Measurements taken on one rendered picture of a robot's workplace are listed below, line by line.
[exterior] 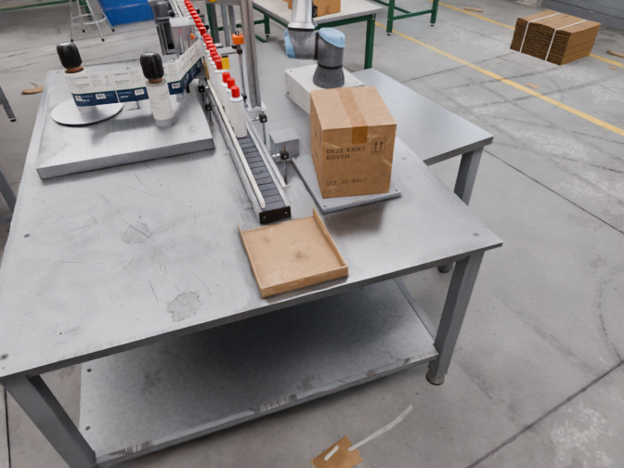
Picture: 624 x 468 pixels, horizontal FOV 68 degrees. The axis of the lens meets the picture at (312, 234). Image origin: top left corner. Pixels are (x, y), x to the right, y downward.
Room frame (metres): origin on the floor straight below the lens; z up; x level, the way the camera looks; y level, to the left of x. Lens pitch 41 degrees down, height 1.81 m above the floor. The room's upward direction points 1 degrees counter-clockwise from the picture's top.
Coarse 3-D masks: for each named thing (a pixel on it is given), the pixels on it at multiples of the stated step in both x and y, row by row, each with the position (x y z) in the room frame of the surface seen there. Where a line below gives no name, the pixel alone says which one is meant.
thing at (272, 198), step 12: (228, 132) 1.74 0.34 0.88; (240, 144) 1.64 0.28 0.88; (252, 144) 1.64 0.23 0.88; (252, 156) 1.55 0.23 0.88; (252, 168) 1.47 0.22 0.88; (264, 168) 1.46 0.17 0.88; (264, 180) 1.38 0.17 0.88; (264, 192) 1.31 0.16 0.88; (276, 192) 1.31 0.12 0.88; (276, 204) 1.24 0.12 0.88
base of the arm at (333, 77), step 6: (318, 66) 2.07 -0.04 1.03; (324, 66) 2.05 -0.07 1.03; (336, 66) 2.05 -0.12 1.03; (342, 66) 2.08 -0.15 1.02; (318, 72) 2.06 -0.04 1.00; (324, 72) 2.05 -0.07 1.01; (330, 72) 2.04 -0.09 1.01; (336, 72) 2.05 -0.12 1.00; (342, 72) 2.08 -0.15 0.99; (318, 78) 2.05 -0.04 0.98; (324, 78) 2.05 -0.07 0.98; (330, 78) 2.04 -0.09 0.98; (336, 78) 2.04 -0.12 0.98; (342, 78) 2.09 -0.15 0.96; (318, 84) 2.04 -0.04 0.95; (324, 84) 2.03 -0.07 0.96; (330, 84) 2.03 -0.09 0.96; (336, 84) 2.04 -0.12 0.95; (342, 84) 2.06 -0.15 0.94
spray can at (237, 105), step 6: (234, 90) 1.70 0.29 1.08; (234, 96) 1.70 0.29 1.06; (234, 102) 1.69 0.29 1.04; (240, 102) 1.70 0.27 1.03; (234, 108) 1.69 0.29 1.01; (240, 108) 1.70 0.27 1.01; (234, 114) 1.69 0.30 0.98; (240, 114) 1.69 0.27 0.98; (234, 120) 1.70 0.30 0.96; (240, 120) 1.69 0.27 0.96; (234, 126) 1.70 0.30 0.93; (240, 126) 1.69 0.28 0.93; (234, 132) 1.71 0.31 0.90; (240, 132) 1.69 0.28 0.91; (246, 132) 1.71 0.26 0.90
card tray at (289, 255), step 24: (312, 216) 1.23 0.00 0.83; (264, 240) 1.11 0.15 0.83; (288, 240) 1.11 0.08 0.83; (312, 240) 1.10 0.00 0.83; (264, 264) 1.00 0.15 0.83; (288, 264) 1.00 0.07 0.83; (312, 264) 1.00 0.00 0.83; (336, 264) 1.00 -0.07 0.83; (264, 288) 0.87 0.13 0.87; (288, 288) 0.89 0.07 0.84
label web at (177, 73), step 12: (192, 48) 2.27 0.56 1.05; (180, 60) 2.11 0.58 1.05; (192, 60) 2.24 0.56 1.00; (132, 72) 1.98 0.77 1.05; (168, 72) 2.04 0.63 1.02; (180, 72) 2.08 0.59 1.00; (192, 72) 2.22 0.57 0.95; (132, 84) 1.98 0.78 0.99; (144, 84) 2.00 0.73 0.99; (168, 84) 2.04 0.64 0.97; (180, 84) 2.06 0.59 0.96; (132, 96) 1.97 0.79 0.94; (144, 96) 1.99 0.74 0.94
